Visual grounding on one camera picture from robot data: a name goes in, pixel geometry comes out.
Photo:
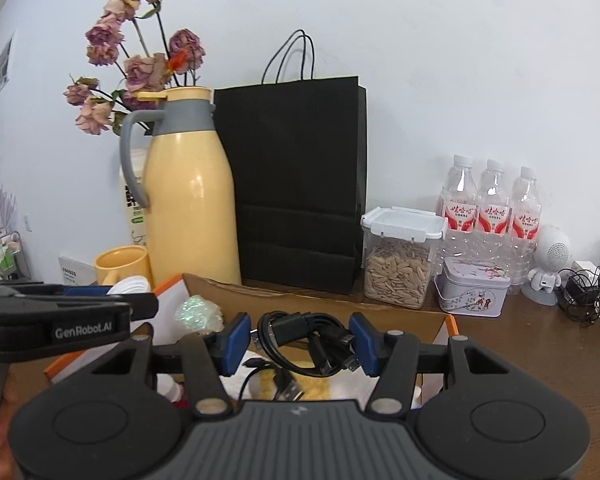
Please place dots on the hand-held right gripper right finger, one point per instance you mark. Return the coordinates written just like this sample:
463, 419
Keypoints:
365, 345

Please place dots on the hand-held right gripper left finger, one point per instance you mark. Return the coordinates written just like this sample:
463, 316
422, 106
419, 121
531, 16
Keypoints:
232, 345

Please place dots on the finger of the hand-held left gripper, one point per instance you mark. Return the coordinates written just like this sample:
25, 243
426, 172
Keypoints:
80, 327
85, 290

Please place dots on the white round lid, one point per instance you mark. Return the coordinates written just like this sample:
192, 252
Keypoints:
130, 285

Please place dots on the red cardboard box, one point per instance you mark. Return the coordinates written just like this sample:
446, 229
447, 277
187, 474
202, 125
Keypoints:
330, 301

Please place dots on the white and yellow plush toy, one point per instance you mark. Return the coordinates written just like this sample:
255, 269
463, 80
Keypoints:
320, 387

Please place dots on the iridescent plastic wrap ball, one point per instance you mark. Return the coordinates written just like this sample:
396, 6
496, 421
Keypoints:
197, 315

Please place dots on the yellow mug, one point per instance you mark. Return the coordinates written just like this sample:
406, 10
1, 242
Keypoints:
125, 265

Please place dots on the clear seed container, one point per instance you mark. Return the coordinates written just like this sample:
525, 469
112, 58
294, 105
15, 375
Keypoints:
397, 270

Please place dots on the metal rolling cart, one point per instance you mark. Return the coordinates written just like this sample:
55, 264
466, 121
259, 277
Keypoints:
2, 255

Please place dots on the white milk carton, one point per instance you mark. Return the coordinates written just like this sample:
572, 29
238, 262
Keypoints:
132, 200

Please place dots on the pale printed tin box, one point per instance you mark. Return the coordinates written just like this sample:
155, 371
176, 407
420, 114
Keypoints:
472, 290

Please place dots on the yellow thermos jug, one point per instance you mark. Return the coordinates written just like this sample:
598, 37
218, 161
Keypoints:
190, 200

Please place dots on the black paper bag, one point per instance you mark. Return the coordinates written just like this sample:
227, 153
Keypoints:
295, 170

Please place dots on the white robot speaker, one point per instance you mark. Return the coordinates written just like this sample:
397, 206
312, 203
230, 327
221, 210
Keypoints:
552, 255

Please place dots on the dried rose bouquet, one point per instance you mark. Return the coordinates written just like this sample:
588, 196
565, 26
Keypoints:
140, 70

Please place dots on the white wall vent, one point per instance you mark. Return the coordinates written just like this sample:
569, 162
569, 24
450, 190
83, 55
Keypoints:
75, 270

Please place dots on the wall outlet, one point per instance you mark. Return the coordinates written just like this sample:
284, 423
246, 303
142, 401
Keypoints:
28, 222

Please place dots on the purple plant wall sticker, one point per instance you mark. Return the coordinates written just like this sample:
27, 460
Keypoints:
7, 205

